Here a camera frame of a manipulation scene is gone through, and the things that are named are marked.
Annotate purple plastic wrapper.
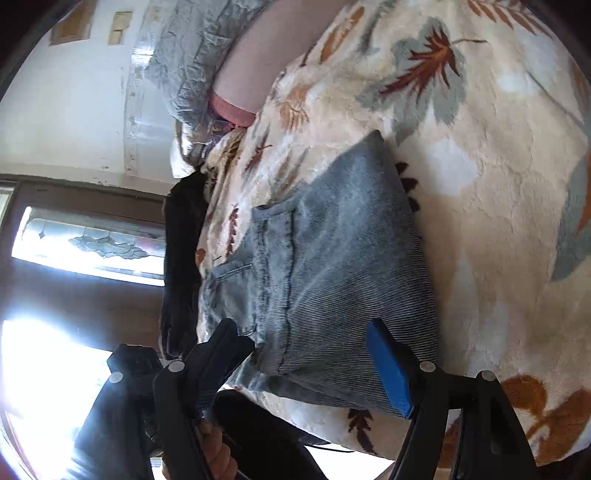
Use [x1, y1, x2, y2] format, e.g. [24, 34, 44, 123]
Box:
[201, 117, 234, 141]

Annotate leaf-printed blanket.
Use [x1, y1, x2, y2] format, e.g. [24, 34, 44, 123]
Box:
[196, 0, 591, 467]

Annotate blue denim pants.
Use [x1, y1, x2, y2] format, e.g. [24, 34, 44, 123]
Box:
[198, 129, 439, 411]

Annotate person's left hand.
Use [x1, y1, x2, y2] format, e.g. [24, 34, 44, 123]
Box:
[198, 419, 238, 480]

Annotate cream cloth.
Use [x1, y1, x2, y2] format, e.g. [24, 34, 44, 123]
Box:
[170, 122, 211, 181]

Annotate stained glass window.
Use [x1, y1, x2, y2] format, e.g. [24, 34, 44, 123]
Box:
[13, 207, 167, 282]

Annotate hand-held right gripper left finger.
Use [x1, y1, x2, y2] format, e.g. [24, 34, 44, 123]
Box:
[69, 318, 256, 480]

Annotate person's left forearm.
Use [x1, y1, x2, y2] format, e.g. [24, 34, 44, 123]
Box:
[212, 390, 326, 480]

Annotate black pants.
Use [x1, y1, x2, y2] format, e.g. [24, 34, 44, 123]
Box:
[159, 174, 209, 361]

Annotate grey quilted pillow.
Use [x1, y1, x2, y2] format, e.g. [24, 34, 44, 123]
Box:
[142, 0, 269, 126]

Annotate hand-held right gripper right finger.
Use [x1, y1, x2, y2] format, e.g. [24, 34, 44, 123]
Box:
[367, 318, 541, 480]

